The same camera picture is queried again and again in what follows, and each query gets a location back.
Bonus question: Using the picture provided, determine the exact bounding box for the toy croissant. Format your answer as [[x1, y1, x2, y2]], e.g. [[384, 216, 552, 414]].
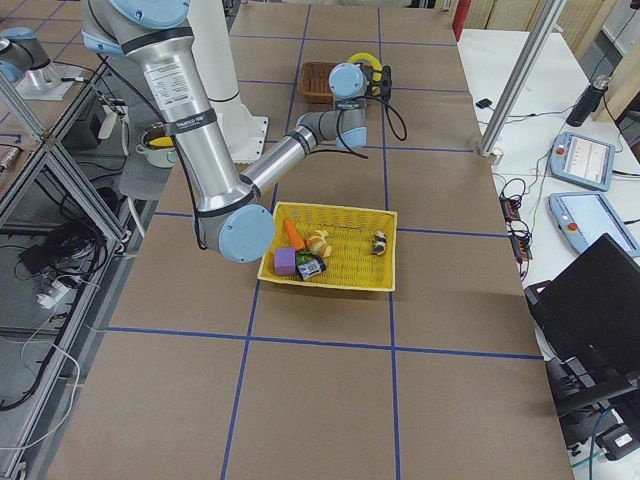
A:
[[306, 230, 333, 258]]

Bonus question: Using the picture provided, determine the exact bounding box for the aluminium frame post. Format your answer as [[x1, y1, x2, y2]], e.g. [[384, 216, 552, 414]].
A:
[[478, 0, 566, 165]]

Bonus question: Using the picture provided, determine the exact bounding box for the aluminium frame rack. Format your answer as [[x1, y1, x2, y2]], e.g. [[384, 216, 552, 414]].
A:
[[1, 72, 137, 479]]

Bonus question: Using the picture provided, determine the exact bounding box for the black laptop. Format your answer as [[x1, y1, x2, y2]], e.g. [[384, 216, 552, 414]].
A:
[[525, 234, 639, 416]]

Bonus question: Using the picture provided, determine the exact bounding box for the upper teach pendant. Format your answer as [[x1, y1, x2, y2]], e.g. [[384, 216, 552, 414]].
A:
[[549, 132, 616, 192]]

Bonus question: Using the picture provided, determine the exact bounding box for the brown wicker basket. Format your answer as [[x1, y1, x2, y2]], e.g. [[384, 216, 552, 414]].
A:
[[298, 62, 337, 104]]

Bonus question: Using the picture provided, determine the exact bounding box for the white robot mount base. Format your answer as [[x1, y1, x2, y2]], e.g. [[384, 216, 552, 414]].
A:
[[188, 0, 269, 164]]

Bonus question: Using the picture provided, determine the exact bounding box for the lower teach pendant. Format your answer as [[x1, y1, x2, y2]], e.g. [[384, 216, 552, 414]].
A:
[[548, 192, 639, 258]]

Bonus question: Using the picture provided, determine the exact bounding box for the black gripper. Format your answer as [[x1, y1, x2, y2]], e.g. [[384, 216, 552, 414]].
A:
[[363, 67, 392, 98]]

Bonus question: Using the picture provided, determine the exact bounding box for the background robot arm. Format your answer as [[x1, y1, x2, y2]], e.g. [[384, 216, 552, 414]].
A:
[[1, 27, 70, 101]]

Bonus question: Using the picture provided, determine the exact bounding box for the orange toy carrot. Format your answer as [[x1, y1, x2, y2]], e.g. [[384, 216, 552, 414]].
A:
[[283, 218, 313, 265]]

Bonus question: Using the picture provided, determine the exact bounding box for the teach pendant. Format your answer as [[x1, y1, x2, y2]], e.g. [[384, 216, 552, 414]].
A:
[[548, 192, 639, 258], [549, 132, 616, 192]]

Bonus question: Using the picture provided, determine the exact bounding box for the yellow tape roll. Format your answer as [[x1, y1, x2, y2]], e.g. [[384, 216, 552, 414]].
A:
[[348, 52, 382, 73]]

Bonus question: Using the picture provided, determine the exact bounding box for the panda figurine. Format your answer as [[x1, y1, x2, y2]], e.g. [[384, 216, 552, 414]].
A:
[[371, 230, 387, 256]]

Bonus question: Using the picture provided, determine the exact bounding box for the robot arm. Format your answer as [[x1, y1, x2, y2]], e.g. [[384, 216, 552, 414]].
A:
[[82, 1, 386, 263]]

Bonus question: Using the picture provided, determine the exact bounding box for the white enamel pot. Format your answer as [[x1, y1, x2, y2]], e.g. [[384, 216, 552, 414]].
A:
[[135, 122, 179, 169]]

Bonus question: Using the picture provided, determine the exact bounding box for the yellow woven basket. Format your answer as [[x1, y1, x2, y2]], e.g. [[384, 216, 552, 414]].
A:
[[257, 201, 398, 292]]

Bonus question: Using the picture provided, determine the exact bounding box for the purple foam block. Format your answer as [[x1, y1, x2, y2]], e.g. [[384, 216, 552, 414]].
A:
[[273, 247, 296, 276]]

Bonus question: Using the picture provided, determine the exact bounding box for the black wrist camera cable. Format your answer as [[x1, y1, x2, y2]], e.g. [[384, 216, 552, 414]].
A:
[[314, 92, 409, 160]]

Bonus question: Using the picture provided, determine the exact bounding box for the black usb hub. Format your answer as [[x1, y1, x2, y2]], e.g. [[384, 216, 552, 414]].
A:
[[499, 195, 532, 263]]

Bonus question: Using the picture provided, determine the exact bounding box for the small can with label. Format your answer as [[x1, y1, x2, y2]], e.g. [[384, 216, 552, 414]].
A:
[[296, 258, 327, 281]]

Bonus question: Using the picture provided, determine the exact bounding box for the black water bottle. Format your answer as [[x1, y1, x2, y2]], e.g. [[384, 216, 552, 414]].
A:
[[566, 75, 611, 127]]

